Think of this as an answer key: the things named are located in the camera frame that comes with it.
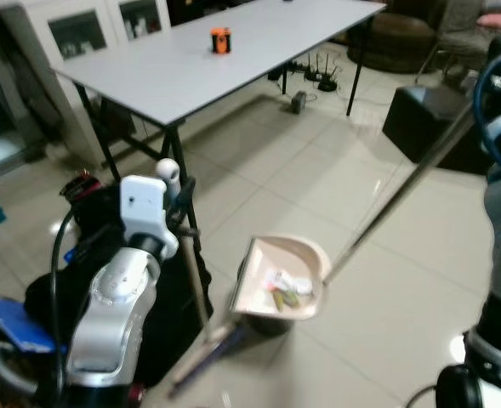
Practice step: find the small grey cylinder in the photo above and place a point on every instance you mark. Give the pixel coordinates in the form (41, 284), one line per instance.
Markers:
(298, 103)

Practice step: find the orange and black device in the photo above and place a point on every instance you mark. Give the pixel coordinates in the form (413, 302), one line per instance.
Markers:
(221, 41)

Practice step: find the black cube ottoman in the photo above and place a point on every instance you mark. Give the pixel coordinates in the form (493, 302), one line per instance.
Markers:
(429, 123)

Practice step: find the grey folding table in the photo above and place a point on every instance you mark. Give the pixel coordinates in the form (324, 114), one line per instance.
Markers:
(224, 72)

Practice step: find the black router with antennas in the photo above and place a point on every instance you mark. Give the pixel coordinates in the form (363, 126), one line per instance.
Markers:
(325, 78)

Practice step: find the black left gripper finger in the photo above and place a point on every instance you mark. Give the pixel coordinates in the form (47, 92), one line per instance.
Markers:
(189, 200)

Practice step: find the dark brown pouf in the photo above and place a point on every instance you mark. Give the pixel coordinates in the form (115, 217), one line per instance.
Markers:
(399, 42)

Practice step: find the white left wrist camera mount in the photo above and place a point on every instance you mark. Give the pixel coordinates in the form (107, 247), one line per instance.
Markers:
(141, 208)

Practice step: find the black power strip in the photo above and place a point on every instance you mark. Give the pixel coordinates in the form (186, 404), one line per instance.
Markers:
(288, 70)

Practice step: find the blue plastic object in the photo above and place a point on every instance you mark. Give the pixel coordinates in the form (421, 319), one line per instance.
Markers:
(12, 327)

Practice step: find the green wrapper scrap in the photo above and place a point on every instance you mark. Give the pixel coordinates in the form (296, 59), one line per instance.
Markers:
(286, 298)

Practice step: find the grey chair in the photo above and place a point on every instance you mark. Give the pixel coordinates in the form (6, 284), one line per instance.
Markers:
(458, 34)

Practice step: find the pink cushion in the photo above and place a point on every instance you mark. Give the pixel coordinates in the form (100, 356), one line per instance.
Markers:
(498, 17)

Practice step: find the white glass-door cabinet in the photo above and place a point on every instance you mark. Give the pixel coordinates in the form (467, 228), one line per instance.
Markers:
(80, 30)

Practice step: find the white paper scrap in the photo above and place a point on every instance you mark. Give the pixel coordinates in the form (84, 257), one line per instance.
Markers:
(291, 280)

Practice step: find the small red object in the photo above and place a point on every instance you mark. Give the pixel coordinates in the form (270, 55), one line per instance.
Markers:
(82, 184)

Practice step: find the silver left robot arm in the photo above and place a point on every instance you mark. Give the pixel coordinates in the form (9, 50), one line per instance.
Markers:
(114, 314)

